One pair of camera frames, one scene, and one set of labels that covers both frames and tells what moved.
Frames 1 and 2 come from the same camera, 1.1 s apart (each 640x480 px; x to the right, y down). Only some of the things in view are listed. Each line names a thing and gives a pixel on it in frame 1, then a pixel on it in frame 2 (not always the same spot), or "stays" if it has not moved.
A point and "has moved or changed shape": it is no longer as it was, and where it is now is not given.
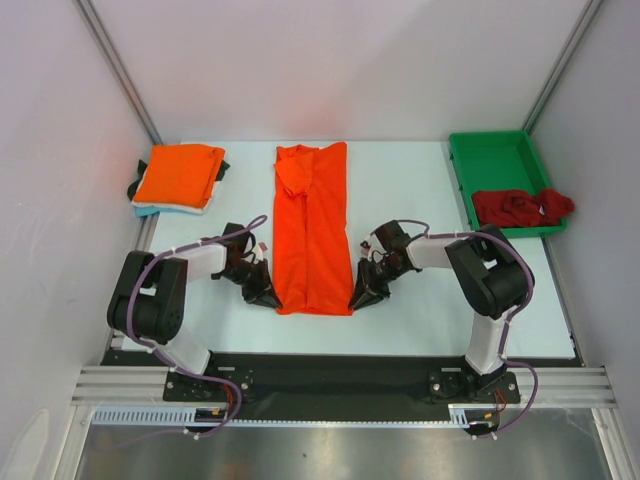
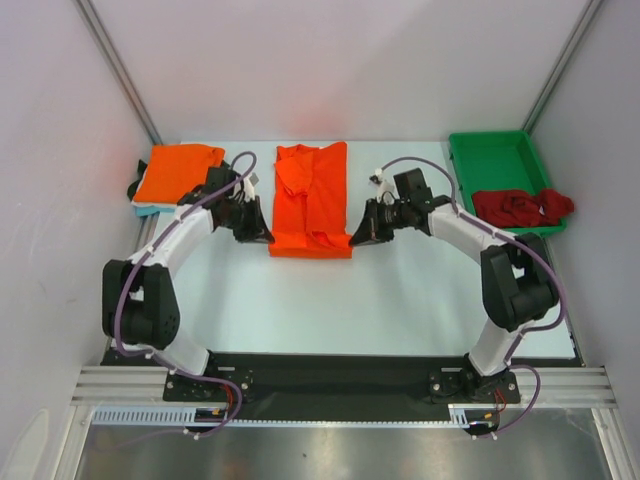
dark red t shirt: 509,208 stays
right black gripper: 373,279 -> 378,220
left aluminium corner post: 99,31 stays
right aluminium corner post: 588,12 stays
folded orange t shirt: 181,174 stays
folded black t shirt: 132,188 stays
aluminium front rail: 584,387 stays
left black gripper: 262,293 -> 257,231
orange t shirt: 312,236 has moved or changed shape
